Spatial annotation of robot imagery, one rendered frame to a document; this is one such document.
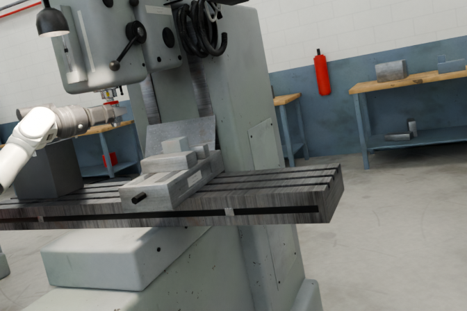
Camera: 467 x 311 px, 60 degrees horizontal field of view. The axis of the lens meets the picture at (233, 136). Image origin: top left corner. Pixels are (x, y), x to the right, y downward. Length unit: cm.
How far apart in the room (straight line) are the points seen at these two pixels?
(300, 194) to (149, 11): 76
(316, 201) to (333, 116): 440
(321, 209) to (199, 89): 77
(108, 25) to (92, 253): 63
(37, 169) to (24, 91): 668
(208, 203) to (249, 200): 12
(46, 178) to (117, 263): 52
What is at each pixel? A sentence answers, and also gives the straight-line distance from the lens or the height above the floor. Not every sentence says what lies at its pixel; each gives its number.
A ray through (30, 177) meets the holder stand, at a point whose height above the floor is 106.
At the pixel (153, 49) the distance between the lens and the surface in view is 134.
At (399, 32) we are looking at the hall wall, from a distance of 520.
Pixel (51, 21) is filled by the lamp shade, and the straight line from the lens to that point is 108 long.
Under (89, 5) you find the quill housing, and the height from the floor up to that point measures 154.
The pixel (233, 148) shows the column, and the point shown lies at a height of 100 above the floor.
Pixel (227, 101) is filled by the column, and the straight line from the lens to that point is 152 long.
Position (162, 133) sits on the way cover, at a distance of 165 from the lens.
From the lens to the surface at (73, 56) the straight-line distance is 122.
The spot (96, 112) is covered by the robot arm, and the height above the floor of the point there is 125.
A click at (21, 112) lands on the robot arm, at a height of 129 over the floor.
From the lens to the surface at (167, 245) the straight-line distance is 121.
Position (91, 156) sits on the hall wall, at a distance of 738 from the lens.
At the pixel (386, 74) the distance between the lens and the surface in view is 469.
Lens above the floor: 128
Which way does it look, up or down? 9 degrees down
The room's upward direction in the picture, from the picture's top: 11 degrees counter-clockwise
